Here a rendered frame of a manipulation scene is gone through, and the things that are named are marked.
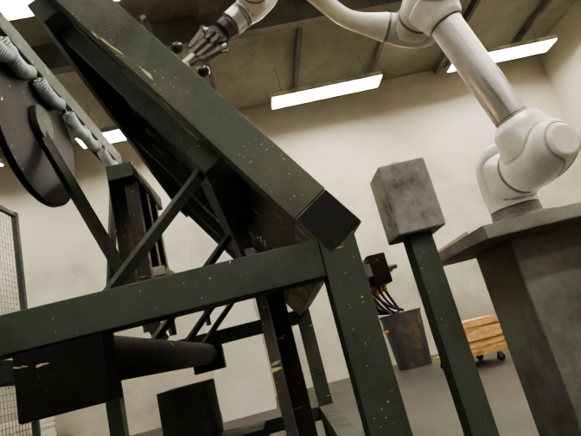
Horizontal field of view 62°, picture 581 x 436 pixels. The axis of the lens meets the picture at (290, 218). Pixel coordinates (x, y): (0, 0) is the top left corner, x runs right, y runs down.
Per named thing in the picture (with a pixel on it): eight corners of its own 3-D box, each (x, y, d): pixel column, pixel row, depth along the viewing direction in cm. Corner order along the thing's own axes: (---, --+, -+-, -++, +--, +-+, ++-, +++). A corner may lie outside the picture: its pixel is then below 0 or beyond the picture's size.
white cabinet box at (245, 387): (276, 408, 513) (235, 227, 565) (223, 422, 507) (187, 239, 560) (276, 402, 571) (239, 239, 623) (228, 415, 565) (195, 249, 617)
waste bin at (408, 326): (443, 361, 553) (425, 305, 569) (399, 373, 548) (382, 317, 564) (429, 360, 605) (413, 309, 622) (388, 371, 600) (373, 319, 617)
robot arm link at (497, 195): (522, 210, 167) (501, 154, 172) (555, 193, 149) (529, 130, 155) (481, 220, 164) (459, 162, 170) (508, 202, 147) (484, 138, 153)
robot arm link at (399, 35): (384, 22, 177) (395, -4, 164) (431, 31, 178) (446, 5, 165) (381, 53, 173) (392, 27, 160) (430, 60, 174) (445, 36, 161)
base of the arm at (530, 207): (526, 228, 169) (521, 214, 171) (562, 209, 148) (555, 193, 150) (478, 240, 168) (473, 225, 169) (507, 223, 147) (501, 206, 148)
